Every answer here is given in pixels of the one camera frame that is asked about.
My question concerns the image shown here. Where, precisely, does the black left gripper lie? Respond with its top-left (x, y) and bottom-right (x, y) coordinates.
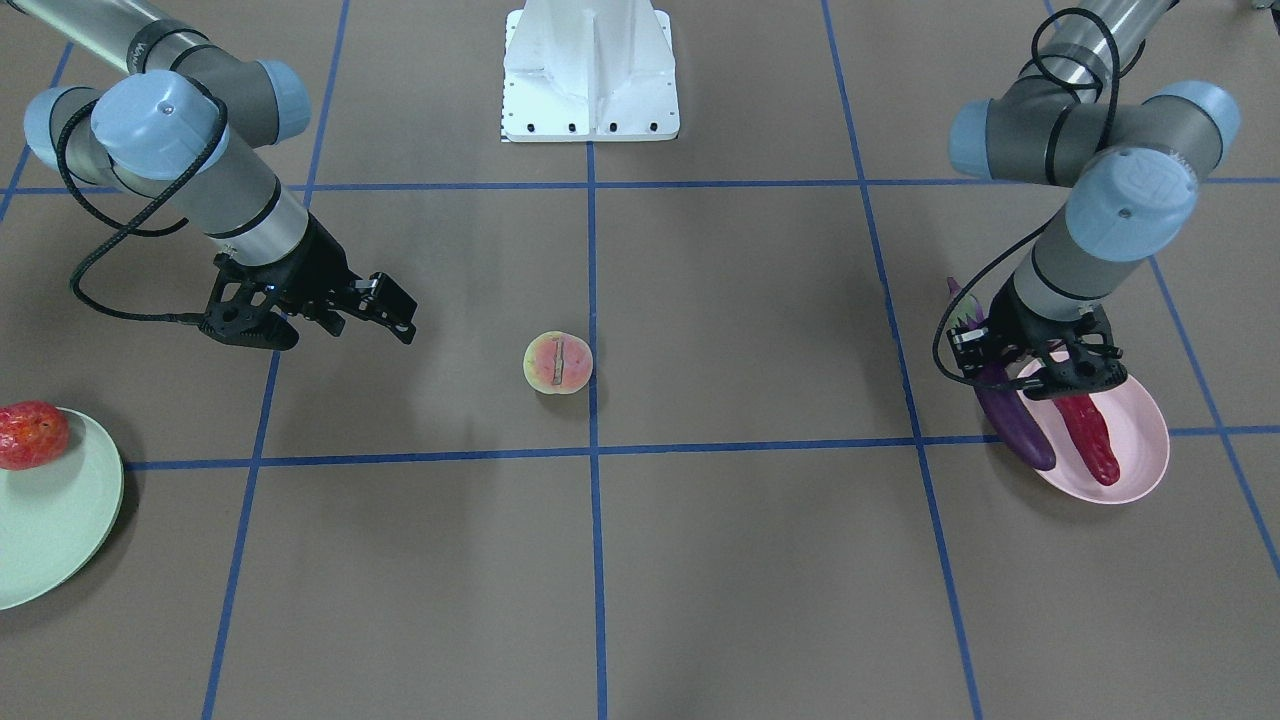
top-left (986, 281), bottom-right (1129, 400)

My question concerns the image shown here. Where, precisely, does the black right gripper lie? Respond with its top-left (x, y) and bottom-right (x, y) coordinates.
top-left (268, 215), bottom-right (419, 345)

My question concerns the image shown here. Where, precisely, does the red chili pepper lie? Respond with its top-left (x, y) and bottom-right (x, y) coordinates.
top-left (1053, 395), bottom-right (1121, 487)

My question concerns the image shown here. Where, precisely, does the purple eggplant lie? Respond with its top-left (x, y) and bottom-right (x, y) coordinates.
top-left (946, 275), bottom-right (1057, 471)

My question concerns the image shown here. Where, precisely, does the peach fruit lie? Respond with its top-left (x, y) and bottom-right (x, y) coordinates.
top-left (524, 331), bottom-right (595, 395)

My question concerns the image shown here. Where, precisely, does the red pomegranate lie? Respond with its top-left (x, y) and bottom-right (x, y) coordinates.
top-left (1, 400), bottom-right (70, 471)

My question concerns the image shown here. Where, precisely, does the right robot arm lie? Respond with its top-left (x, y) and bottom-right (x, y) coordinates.
top-left (15, 1), bottom-right (417, 351)

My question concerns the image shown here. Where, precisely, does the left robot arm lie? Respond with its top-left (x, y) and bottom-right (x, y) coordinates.
top-left (934, 1), bottom-right (1242, 400)

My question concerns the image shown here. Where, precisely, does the pink plate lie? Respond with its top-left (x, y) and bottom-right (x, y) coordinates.
top-left (1019, 377), bottom-right (1170, 505)

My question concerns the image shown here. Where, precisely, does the light green plate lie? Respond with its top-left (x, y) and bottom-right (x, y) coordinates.
top-left (1, 407), bottom-right (124, 610)

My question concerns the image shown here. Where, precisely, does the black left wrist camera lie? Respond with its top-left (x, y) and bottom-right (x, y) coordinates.
top-left (946, 318), bottom-right (1000, 380)

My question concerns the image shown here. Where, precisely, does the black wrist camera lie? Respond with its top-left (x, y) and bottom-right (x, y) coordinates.
top-left (196, 252), bottom-right (300, 351)
top-left (946, 318), bottom-right (1000, 380)

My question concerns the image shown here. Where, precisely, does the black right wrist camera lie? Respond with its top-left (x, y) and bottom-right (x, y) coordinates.
top-left (196, 252), bottom-right (300, 351)

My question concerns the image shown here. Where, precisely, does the black camera cable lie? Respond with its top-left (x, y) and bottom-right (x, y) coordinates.
top-left (932, 220), bottom-right (1051, 386)
top-left (58, 76), bottom-right (230, 325)

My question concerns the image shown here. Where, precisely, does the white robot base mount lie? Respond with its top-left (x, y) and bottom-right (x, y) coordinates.
top-left (500, 1), bottom-right (681, 143)

